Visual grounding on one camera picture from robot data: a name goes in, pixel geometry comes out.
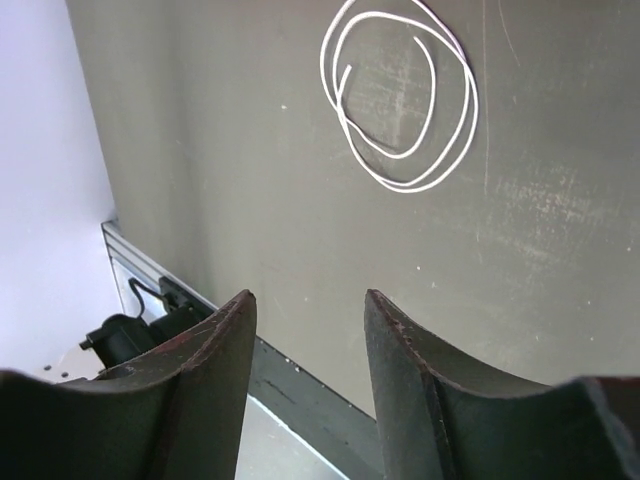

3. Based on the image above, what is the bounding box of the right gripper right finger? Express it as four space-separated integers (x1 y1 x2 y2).
364 289 639 479

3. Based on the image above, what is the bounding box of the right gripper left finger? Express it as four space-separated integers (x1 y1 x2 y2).
1 290 257 479

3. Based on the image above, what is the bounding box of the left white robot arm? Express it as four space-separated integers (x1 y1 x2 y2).
33 276 216 383

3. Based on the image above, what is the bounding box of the aluminium rail left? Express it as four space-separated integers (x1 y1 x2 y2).
102 221 217 323

